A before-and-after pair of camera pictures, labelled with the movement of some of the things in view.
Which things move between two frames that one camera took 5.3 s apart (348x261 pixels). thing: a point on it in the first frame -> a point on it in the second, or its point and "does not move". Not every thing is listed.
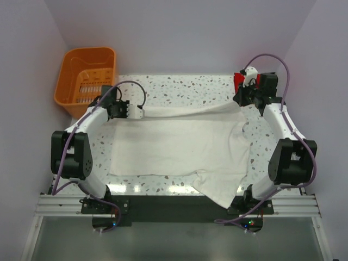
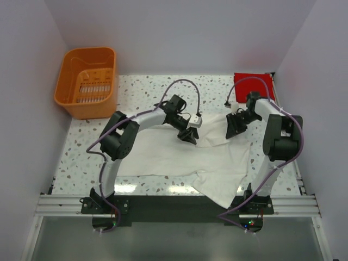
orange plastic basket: (82, 72) does not move
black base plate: (109, 213) does not move
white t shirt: (211, 143) does not move
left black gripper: (124, 104) -> (184, 135)
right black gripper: (238, 97) -> (233, 128)
